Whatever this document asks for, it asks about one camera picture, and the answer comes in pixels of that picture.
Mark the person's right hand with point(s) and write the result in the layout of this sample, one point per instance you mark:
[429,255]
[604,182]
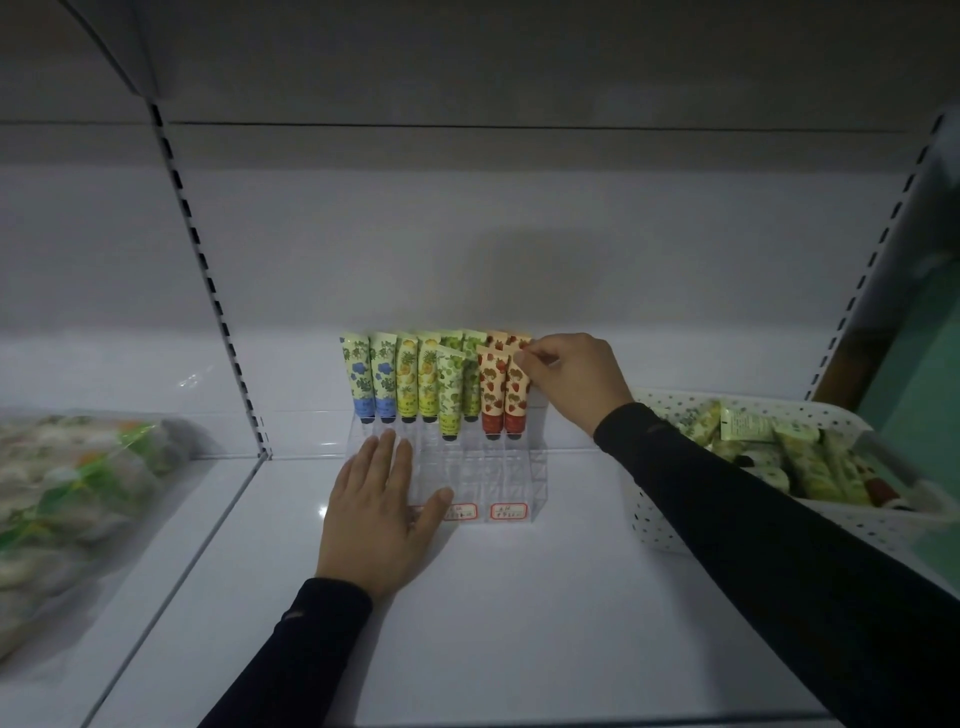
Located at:
[585,379]

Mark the white store shelf unit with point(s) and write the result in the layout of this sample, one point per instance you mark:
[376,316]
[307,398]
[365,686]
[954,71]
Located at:
[525,240]

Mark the row of cream tubes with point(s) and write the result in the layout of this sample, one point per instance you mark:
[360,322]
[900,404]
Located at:
[358,375]

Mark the clear bag of green sweets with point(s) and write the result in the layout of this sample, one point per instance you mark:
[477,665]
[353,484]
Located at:
[67,487]

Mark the tube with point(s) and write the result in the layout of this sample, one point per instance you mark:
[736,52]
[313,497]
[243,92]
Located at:
[450,397]

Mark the clear acrylic display rack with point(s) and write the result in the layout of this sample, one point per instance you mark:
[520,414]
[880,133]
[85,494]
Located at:
[480,474]

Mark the white perforated basket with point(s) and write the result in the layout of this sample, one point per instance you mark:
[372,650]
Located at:
[892,534]

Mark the person's right forearm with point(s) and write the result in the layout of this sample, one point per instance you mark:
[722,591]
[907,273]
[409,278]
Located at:
[750,540]

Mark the person's left hand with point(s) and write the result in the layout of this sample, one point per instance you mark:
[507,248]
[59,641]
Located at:
[371,525]

